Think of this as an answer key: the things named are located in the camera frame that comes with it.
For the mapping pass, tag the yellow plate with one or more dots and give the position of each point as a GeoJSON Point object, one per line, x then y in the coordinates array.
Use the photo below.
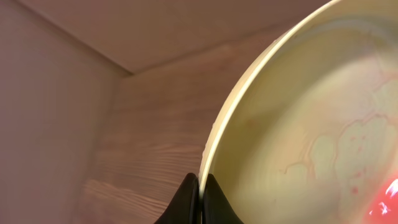
{"type": "Point", "coordinates": [309, 132]}

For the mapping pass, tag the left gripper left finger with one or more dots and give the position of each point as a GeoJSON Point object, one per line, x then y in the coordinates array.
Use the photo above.
{"type": "Point", "coordinates": [183, 208]}

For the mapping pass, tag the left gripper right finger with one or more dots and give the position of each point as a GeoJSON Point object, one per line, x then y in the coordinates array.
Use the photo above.
{"type": "Point", "coordinates": [216, 208]}

